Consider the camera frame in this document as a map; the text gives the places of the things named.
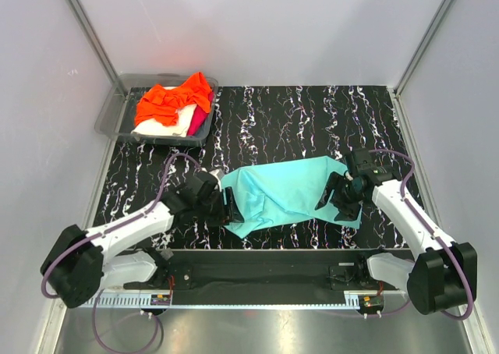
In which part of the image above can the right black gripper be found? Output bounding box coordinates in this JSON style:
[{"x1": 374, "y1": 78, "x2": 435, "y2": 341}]
[{"x1": 314, "y1": 171, "x2": 366, "y2": 222}]

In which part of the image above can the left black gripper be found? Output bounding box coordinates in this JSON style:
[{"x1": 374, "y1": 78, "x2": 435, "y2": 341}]
[{"x1": 195, "y1": 187, "x2": 244, "y2": 227}]

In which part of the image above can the teal t shirt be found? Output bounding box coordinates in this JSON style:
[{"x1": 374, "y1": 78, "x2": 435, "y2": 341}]
[{"x1": 221, "y1": 156, "x2": 360, "y2": 239}]

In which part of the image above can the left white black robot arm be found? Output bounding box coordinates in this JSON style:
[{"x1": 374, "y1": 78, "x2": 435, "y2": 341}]
[{"x1": 41, "y1": 170, "x2": 244, "y2": 308}]

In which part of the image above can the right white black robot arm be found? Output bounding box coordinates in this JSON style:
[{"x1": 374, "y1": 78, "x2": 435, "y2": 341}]
[{"x1": 317, "y1": 148, "x2": 478, "y2": 320}]

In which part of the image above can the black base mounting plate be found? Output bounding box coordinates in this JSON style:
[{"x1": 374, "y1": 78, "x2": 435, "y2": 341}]
[{"x1": 125, "y1": 250, "x2": 378, "y2": 296}]

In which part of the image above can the black marble pattern mat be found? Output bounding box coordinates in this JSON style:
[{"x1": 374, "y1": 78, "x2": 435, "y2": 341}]
[{"x1": 87, "y1": 85, "x2": 410, "y2": 250}]

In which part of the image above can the magenta t shirt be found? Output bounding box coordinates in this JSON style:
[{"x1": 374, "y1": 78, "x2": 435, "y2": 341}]
[{"x1": 186, "y1": 105, "x2": 210, "y2": 136}]

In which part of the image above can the white t shirt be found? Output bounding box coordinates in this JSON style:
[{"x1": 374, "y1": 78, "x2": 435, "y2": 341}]
[{"x1": 131, "y1": 103, "x2": 196, "y2": 137}]

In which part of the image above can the orange t shirt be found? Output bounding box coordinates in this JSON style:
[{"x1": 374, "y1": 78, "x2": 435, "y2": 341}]
[{"x1": 134, "y1": 72, "x2": 214, "y2": 126}]

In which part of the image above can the clear grey plastic bin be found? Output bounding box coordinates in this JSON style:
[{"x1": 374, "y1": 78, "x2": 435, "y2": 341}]
[{"x1": 94, "y1": 73, "x2": 215, "y2": 147}]

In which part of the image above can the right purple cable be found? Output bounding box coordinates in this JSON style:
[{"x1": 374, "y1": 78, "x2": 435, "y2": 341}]
[{"x1": 358, "y1": 149, "x2": 477, "y2": 320}]

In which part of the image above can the purple cable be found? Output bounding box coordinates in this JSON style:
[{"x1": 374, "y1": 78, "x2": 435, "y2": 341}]
[
  {"x1": 41, "y1": 153, "x2": 203, "y2": 352},
  {"x1": 358, "y1": 149, "x2": 477, "y2": 320}
]

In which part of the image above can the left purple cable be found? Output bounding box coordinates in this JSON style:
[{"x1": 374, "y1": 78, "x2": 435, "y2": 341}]
[{"x1": 41, "y1": 153, "x2": 203, "y2": 352}]

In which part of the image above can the grey slotted cable duct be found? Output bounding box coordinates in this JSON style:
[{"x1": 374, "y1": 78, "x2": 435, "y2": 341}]
[{"x1": 83, "y1": 291, "x2": 360, "y2": 310}]

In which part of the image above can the left aluminium frame post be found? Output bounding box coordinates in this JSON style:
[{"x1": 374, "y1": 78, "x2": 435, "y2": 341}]
[{"x1": 65, "y1": 0, "x2": 119, "y2": 83}]

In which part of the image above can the aluminium frame post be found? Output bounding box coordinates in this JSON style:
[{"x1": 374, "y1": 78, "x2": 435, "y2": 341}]
[
  {"x1": 394, "y1": 0, "x2": 457, "y2": 96},
  {"x1": 65, "y1": 0, "x2": 119, "y2": 83}
]

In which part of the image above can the right aluminium frame post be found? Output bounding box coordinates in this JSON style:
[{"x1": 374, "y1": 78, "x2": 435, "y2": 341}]
[{"x1": 394, "y1": 0, "x2": 457, "y2": 96}]

